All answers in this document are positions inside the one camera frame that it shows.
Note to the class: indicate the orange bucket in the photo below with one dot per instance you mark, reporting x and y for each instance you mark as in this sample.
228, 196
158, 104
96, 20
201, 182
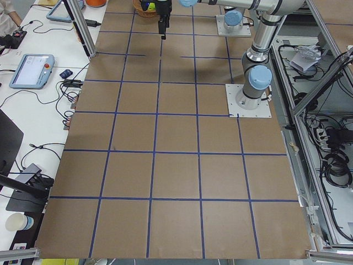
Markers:
96, 3

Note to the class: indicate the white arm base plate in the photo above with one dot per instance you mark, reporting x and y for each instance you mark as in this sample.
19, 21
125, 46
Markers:
239, 106

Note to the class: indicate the aluminium frame post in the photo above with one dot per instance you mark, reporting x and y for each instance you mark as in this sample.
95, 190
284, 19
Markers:
81, 27

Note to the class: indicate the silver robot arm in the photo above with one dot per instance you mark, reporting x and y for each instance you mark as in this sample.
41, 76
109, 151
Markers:
232, 17

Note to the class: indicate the black power adapter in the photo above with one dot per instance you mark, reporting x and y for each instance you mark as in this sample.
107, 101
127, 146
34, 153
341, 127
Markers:
92, 23

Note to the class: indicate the black monitor stand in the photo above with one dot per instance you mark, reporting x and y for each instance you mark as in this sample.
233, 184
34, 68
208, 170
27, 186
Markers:
30, 189

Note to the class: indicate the small dark blue device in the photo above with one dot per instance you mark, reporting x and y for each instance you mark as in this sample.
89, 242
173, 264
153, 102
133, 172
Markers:
66, 73

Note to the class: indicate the blue teach pendant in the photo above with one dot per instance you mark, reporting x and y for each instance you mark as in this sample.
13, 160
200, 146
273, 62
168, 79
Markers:
60, 13
33, 71

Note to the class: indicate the green apple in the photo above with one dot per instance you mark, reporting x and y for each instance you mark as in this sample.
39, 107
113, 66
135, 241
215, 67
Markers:
151, 7

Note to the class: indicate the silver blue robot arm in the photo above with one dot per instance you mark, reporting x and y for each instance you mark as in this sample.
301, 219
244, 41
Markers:
257, 76

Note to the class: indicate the wicker basket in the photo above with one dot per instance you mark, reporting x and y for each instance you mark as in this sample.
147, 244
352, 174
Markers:
141, 13

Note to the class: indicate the black joystick controller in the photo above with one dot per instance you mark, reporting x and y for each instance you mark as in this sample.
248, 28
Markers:
16, 38

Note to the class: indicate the white paper cup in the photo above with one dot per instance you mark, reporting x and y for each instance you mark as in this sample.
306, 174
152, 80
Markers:
19, 222

